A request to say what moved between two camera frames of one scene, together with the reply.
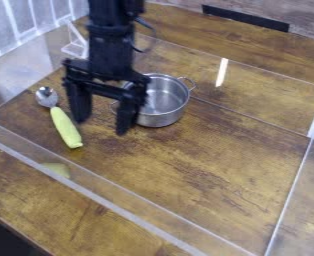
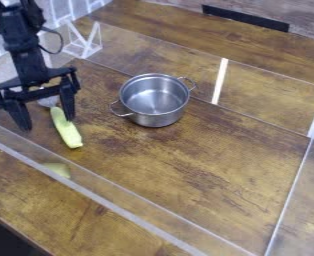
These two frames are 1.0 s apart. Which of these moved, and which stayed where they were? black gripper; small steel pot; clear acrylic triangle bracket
Moved: black gripper
Stayed: small steel pot; clear acrylic triangle bracket
